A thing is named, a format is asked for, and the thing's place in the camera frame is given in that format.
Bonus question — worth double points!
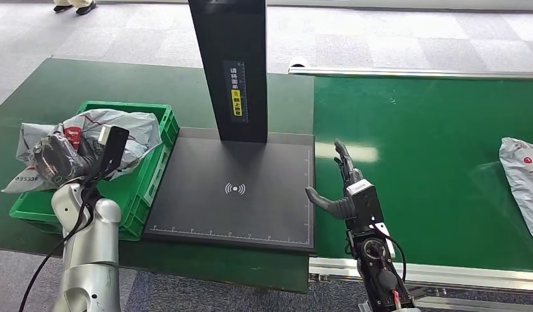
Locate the person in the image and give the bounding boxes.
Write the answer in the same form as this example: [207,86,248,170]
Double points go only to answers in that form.
[53,0,99,16]

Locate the dark green work table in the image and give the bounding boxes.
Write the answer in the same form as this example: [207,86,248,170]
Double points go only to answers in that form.
[0,58,315,294]

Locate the black inbound scanner machine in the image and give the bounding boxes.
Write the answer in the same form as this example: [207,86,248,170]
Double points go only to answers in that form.
[142,0,316,254]

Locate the green plastic crate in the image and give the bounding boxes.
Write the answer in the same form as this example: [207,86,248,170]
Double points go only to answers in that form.
[8,100,180,242]

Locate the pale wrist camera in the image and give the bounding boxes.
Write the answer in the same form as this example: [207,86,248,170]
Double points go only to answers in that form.
[97,125,131,176]
[346,178,385,235]

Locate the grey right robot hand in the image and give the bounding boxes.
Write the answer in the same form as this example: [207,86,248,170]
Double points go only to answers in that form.
[304,138,364,220]

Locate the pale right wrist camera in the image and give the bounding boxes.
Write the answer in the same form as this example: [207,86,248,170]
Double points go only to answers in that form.
[346,178,385,235]

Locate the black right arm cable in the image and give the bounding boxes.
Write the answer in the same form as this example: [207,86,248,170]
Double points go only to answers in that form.
[372,224,408,283]

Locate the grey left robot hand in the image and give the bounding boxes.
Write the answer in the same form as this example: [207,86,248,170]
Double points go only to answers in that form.
[29,132,99,187]

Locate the grey plastic mailer package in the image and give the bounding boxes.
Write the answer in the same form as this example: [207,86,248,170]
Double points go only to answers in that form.
[1,108,163,194]
[499,136,533,248]

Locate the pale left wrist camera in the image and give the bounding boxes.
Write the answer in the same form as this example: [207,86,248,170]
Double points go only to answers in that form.
[97,125,131,176]

